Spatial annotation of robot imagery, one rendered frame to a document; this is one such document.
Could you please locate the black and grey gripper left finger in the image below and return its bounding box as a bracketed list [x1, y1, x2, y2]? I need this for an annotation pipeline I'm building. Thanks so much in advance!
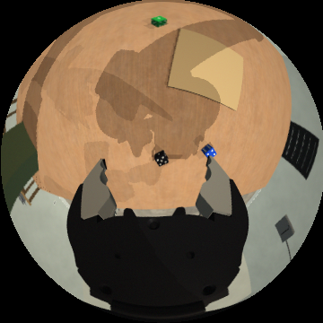
[66, 159, 117, 268]

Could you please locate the black die with white pips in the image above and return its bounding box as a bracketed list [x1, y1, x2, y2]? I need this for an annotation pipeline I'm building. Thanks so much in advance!
[154, 150, 169, 167]

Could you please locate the green die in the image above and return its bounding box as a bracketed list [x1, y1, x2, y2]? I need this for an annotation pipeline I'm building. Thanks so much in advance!
[151, 16, 167, 27]

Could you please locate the blue die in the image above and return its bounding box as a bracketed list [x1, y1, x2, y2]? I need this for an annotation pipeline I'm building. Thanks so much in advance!
[201, 144, 217, 157]

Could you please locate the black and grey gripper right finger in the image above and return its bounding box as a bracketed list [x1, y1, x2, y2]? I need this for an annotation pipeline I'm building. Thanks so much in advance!
[196, 155, 249, 267]

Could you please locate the tan square mat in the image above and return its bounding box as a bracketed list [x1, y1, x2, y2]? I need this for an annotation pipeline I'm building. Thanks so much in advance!
[168, 28, 243, 111]

